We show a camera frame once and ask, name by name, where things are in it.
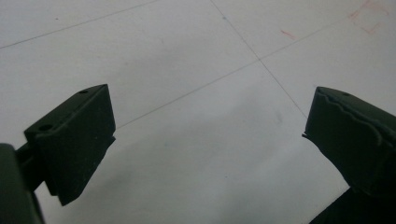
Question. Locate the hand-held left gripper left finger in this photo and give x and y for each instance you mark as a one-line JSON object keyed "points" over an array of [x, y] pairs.
{"points": [[77, 137]]}

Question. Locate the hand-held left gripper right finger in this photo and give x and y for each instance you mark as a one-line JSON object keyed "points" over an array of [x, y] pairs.
{"points": [[355, 140]]}

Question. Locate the white table cover sheet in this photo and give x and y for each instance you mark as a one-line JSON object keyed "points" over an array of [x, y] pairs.
{"points": [[199, 93]]}

